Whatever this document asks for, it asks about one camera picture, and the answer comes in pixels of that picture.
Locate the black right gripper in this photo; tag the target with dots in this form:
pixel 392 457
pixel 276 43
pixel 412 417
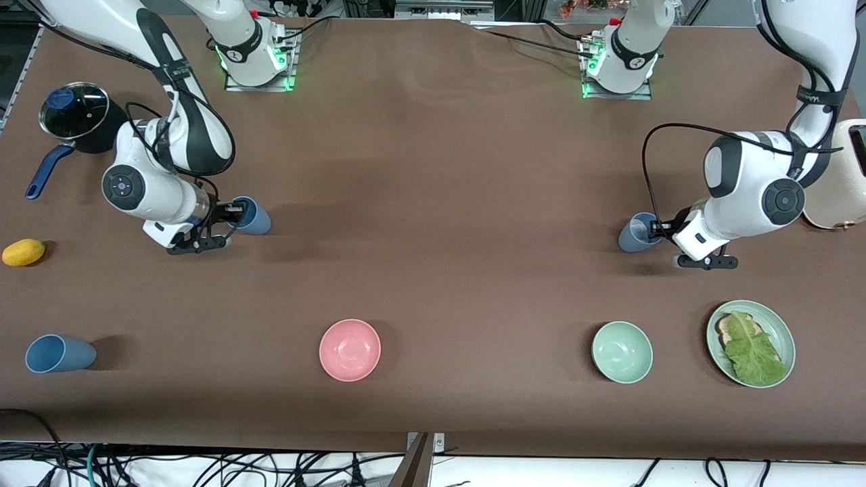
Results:
pixel 220 214

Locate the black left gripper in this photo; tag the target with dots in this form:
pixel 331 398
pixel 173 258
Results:
pixel 666 226

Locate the blue plastic cup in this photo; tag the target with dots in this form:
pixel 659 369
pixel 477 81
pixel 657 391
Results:
pixel 64 355
pixel 260 220

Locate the blue cup holding white paper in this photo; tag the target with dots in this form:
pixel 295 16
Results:
pixel 630 238

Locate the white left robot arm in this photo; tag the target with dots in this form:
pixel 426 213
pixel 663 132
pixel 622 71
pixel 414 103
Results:
pixel 737 169

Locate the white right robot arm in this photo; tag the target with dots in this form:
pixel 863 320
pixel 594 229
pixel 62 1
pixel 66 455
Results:
pixel 196 135

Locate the toasted bread slice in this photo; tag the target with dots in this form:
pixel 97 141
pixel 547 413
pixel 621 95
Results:
pixel 725 331

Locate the mint green bowl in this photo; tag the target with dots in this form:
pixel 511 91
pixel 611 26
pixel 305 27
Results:
pixel 622 352

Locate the dark blue saucepan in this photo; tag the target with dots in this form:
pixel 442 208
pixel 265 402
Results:
pixel 111 132

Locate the mint green plate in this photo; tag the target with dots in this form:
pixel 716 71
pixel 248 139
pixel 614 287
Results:
pixel 778 325

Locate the green lettuce leaf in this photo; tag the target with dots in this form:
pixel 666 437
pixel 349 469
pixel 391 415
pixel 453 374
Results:
pixel 754 355

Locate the pink bowl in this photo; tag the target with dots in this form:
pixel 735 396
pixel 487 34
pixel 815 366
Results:
pixel 350 350

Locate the cream toaster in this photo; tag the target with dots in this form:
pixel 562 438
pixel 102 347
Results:
pixel 839 196

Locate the glass lid with steel rim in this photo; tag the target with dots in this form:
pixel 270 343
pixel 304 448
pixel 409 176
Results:
pixel 78 111

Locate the yellow lemon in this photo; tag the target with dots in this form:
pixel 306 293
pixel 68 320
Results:
pixel 24 252

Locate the brown wooden beam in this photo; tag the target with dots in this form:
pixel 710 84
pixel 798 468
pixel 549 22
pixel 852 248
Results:
pixel 414 470

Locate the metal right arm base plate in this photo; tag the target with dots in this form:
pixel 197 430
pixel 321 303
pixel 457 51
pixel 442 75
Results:
pixel 233 86

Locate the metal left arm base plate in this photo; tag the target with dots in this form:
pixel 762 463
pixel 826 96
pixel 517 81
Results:
pixel 643 95

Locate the silver metal frame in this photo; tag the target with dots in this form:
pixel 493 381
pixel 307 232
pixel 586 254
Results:
pixel 440 8

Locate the small metal table bracket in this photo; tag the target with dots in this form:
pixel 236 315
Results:
pixel 438 443

